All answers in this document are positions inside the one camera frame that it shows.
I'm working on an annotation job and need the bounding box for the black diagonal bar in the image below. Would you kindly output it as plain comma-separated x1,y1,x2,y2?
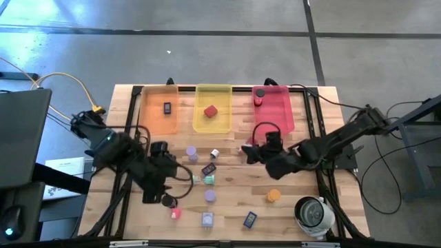
32,163,91,196

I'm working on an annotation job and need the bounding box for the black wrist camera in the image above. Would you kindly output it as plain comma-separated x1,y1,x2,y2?
266,131,284,148
150,140,170,158

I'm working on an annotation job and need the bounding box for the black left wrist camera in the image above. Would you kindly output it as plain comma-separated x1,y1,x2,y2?
150,140,170,158

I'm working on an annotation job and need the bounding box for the orange hourglass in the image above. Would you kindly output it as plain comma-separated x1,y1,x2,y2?
265,188,282,203

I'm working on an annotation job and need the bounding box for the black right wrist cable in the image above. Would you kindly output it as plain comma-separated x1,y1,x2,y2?
253,121,283,146

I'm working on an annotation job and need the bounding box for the white bullet security camera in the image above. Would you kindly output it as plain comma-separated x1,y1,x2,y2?
294,195,336,241

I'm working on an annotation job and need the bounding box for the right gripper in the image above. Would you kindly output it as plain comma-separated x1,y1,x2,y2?
240,144,287,169

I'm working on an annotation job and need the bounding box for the yellow cable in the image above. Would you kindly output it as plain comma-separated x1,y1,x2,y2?
0,56,107,115

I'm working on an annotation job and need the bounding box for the yellow translucent plastic bin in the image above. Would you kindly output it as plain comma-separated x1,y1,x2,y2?
192,83,234,135

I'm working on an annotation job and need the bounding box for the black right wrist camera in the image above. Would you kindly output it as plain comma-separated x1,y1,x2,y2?
266,131,284,148

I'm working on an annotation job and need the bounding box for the dark grey monitor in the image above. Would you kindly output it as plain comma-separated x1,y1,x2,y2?
0,88,53,189

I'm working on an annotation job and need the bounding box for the black computer mouse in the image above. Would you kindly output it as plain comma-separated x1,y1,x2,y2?
1,205,25,242

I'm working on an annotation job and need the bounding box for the black-capped blue sand hourglass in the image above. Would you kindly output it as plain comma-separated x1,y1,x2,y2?
161,194,178,209

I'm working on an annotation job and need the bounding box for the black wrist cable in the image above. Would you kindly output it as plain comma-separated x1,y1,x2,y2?
170,161,194,200
253,121,283,146

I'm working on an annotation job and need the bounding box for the black-capped red sand hourglass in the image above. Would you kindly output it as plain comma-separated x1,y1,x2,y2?
253,88,267,107

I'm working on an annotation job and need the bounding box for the dark metal side table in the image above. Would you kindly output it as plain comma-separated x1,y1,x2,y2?
383,93,441,203

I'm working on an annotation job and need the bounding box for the orange translucent plastic bin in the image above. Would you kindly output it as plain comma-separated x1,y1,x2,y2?
140,85,180,136

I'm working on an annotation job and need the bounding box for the lavender wall charger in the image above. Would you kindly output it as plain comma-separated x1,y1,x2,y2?
201,211,214,228

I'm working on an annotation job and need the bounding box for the teal hourglass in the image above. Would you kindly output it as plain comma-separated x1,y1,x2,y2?
191,174,216,186

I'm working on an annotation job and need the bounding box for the black floor bar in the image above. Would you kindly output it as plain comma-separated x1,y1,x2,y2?
0,71,40,81

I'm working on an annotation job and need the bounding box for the white booklet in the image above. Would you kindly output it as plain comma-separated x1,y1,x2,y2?
41,156,86,202

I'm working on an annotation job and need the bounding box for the pink translucent plastic bin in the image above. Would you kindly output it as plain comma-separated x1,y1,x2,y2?
252,85,296,136

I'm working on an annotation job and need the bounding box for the silver metal bracket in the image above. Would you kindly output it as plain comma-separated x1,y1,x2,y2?
109,241,149,248
301,242,341,248

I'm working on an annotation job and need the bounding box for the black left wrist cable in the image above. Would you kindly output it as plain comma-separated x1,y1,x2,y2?
170,161,194,200

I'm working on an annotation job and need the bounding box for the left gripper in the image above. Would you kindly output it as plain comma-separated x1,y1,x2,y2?
142,154,180,205

